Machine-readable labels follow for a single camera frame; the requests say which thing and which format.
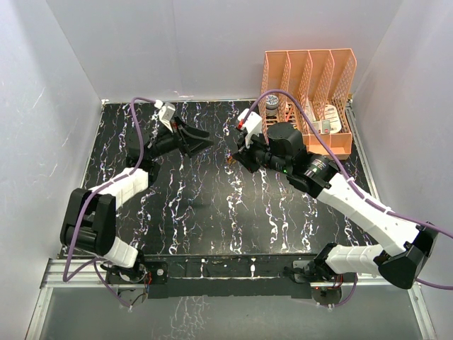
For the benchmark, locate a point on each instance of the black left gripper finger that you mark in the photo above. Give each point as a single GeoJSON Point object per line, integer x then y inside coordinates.
{"type": "Point", "coordinates": [193, 147]}
{"type": "Point", "coordinates": [191, 132]}

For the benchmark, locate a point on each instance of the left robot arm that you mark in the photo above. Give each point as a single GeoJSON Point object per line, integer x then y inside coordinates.
{"type": "Point", "coordinates": [90, 221]}

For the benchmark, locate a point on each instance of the small patterned jar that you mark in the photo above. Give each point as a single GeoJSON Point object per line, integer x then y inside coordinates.
{"type": "Point", "coordinates": [271, 105]}

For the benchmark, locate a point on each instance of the small white red box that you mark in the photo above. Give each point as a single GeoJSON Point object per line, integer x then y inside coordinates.
{"type": "Point", "coordinates": [325, 127]}

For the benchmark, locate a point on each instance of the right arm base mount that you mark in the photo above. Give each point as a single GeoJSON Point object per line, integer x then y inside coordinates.
{"type": "Point", "coordinates": [308, 272]}

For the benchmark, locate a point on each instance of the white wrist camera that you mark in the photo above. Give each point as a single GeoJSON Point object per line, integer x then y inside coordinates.
{"type": "Point", "coordinates": [166, 113]}
{"type": "Point", "coordinates": [251, 126]}

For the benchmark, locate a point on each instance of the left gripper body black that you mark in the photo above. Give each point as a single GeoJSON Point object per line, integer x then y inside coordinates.
{"type": "Point", "coordinates": [170, 142]}

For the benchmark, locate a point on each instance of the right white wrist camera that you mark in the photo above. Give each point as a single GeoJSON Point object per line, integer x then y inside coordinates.
{"type": "Point", "coordinates": [251, 126]}

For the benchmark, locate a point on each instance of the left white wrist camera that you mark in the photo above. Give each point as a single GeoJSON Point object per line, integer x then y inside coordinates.
{"type": "Point", "coordinates": [166, 113]}

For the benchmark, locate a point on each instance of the orange pen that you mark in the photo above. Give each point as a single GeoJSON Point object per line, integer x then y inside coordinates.
{"type": "Point", "coordinates": [289, 112]}

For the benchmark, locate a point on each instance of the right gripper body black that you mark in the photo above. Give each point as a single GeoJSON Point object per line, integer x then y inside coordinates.
{"type": "Point", "coordinates": [257, 156]}

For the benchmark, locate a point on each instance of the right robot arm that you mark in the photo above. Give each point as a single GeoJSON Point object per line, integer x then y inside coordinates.
{"type": "Point", "coordinates": [402, 248]}

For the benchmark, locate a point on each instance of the white card packet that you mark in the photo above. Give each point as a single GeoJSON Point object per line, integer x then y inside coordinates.
{"type": "Point", "coordinates": [330, 113]}

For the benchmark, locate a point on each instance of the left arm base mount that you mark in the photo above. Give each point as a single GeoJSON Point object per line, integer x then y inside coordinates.
{"type": "Point", "coordinates": [152, 276]}

